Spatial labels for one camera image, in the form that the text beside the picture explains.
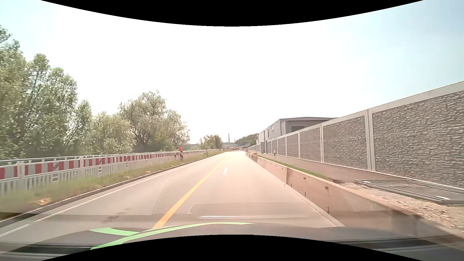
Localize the car's own bonnet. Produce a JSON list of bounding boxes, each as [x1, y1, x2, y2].
[[0, 214, 464, 261]]

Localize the road markings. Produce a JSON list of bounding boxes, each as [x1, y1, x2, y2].
[[0, 155, 232, 238]]

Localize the red and white construction barrier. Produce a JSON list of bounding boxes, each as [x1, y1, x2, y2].
[[0, 149, 222, 196]]

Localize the group of trees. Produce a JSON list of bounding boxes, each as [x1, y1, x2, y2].
[[197, 134, 224, 150]]

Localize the grey asphalt road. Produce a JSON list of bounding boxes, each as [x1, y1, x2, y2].
[[0, 150, 345, 247]]

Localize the trees on hill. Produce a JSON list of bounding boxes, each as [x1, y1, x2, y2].
[[234, 134, 259, 147]]

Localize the grey stone noise barrier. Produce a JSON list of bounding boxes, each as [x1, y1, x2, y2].
[[248, 80, 464, 189]]

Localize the grass verge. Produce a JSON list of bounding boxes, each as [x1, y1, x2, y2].
[[0, 150, 227, 214]]

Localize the grey industrial building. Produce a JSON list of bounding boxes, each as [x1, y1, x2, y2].
[[258, 117, 336, 145]]

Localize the row of trees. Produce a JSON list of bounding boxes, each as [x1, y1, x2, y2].
[[0, 25, 191, 160]]

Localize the gravel strip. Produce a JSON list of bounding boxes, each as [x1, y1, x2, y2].
[[254, 152, 464, 232]]

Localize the concrete barrier wall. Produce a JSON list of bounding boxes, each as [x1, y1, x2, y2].
[[246, 152, 417, 218]]

